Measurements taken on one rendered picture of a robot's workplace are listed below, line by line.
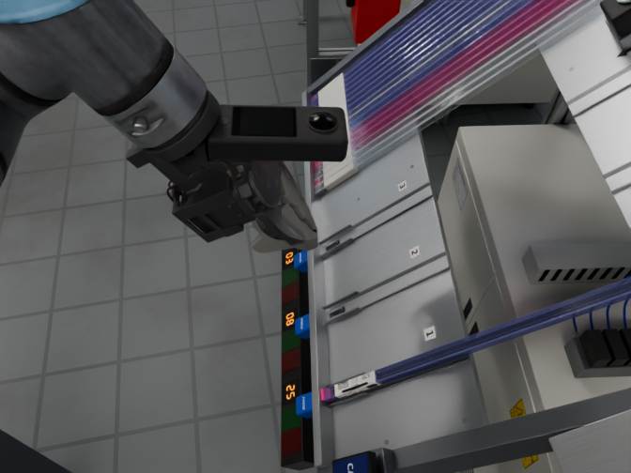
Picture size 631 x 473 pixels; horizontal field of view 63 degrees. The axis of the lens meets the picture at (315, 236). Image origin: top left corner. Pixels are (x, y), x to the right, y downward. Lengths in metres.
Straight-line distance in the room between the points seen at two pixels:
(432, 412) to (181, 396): 0.99
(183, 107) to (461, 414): 0.38
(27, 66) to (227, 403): 1.16
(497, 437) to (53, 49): 0.46
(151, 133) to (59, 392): 1.24
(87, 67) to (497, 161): 0.85
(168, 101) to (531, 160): 0.84
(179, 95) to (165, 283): 1.27
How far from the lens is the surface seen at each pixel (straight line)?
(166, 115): 0.40
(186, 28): 2.66
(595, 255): 0.94
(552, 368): 0.86
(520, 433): 0.51
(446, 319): 0.59
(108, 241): 1.79
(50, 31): 0.37
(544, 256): 0.90
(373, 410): 0.62
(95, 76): 0.38
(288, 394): 0.73
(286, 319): 0.78
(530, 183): 1.07
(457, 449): 0.54
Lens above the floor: 1.34
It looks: 53 degrees down
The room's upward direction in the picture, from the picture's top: straight up
